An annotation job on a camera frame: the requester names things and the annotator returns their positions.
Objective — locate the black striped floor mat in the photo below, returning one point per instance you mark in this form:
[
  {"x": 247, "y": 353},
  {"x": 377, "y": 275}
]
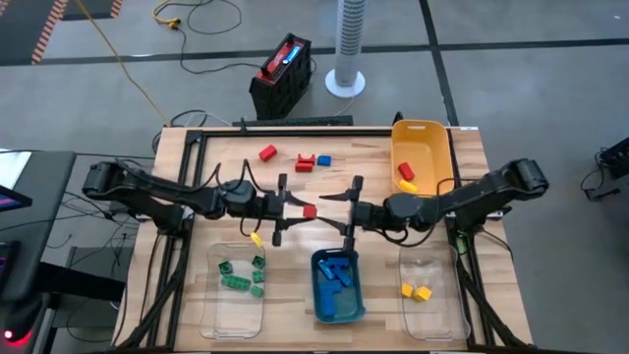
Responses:
[
  {"x": 88, "y": 7},
  {"x": 19, "y": 29}
]

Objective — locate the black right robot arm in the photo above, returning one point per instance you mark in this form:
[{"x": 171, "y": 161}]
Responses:
[{"x": 481, "y": 189}]

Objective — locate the small green toy brick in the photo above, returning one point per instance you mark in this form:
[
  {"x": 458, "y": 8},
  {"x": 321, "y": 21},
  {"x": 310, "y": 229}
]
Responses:
[
  {"x": 258, "y": 261},
  {"x": 256, "y": 291},
  {"x": 259, "y": 276},
  {"x": 226, "y": 268}
]

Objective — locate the small display screen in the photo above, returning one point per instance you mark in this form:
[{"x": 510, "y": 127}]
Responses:
[{"x": 12, "y": 199}]

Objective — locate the red cylinder block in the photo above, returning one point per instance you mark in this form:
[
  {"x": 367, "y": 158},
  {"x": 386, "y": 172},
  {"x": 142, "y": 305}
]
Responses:
[{"x": 303, "y": 167}]

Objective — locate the teal plastic bin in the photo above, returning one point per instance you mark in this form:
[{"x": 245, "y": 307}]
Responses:
[{"x": 351, "y": 307}]

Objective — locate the small blue toy brick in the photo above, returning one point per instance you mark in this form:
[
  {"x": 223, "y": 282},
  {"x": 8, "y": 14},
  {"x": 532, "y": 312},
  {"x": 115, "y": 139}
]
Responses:
[{"x": 324, "y": 160}]

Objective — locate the clear plastic bin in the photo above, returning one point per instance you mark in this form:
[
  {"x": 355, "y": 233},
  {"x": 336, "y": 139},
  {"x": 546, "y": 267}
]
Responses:
[
  {"x": 442, "y": 319},
  {"x": 231, "y": 319}
]

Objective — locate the long green toy brick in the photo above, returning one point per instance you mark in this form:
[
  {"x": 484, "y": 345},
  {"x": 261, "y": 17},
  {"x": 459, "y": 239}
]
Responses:
[{"x": 236, "y": 282}]

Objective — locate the yellow plastic bin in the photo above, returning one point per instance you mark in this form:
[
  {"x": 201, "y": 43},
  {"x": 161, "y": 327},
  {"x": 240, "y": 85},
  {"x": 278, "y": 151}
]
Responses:
[{"x": 432, "y": 142}]

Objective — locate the red arch block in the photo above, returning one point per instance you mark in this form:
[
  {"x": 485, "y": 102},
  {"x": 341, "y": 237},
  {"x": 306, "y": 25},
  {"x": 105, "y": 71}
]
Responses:
[{"x": 306, "y": 158}]

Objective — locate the black desk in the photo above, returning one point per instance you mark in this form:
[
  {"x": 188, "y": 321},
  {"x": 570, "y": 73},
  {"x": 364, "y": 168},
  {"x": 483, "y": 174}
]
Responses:
[{"x": 34, "y": 221}]

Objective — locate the long black bar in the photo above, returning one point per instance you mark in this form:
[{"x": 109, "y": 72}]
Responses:
[{"x": 295, "y": 121}]

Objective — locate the white fan pedestal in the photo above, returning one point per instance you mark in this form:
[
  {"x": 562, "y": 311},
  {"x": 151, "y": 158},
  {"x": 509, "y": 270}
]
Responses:
[{"x": 350, "y": 44}]

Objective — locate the black device with indicator light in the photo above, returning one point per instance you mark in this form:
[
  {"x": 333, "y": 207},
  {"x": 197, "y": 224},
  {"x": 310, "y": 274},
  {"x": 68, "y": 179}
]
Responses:
[{"x": 24, "y": 319}]

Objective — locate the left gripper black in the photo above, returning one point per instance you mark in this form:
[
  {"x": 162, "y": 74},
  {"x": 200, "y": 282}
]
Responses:
[{"x": 268, "y": 206}]

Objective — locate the black floor equipment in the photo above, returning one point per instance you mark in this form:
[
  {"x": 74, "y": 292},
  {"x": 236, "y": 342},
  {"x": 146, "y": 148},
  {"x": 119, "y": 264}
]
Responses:
[{"x": 614, "y": 157}]

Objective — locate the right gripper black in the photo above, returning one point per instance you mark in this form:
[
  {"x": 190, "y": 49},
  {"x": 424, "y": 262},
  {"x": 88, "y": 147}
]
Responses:
[{"x": 368, "y": 214}]

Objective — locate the red rectangular block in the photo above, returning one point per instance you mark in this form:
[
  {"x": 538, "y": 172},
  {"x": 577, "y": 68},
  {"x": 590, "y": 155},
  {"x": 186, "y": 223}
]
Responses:
[
  {"x": 309, "y": 212},
  {"x": 268, "y": 153},
  {"x": 406, "y": 171}
]

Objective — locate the yellow rectangular block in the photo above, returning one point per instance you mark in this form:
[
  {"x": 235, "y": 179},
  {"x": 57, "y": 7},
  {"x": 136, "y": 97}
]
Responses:
[{"x": 256, "y": 239}]

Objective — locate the small yellow cube block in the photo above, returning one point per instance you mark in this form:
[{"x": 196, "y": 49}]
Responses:
[{"x": 407, "y": 290}]

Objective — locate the black and red power box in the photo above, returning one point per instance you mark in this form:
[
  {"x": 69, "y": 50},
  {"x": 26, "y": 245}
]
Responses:
[{"x": 280, "y": 83}]

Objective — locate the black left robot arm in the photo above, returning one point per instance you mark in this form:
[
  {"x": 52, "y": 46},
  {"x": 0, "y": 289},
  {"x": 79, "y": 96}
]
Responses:
[{"x": 162, "y": 192}]

